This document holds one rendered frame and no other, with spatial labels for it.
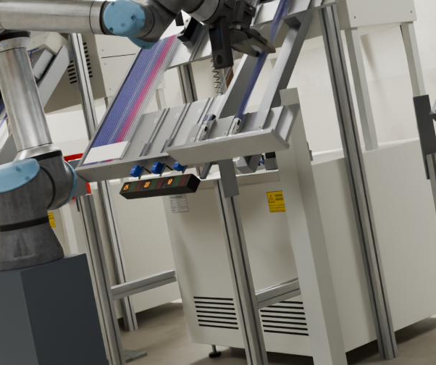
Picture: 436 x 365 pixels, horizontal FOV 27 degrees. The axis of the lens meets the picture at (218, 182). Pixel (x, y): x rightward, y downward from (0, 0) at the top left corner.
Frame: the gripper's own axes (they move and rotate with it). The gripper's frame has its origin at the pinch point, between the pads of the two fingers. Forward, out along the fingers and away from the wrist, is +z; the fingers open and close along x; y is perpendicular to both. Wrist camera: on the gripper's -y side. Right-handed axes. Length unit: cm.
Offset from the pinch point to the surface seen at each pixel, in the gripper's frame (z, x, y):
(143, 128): 17, 65, -2
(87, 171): 16, 87, -14
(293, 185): 17.0, -0.9, -27.7
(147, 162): 13, 53, -17
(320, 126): 285, 235, 139
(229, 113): 14.7, 24.5, -5.2
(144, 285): 54, 94, -41
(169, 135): 14, 48, -8
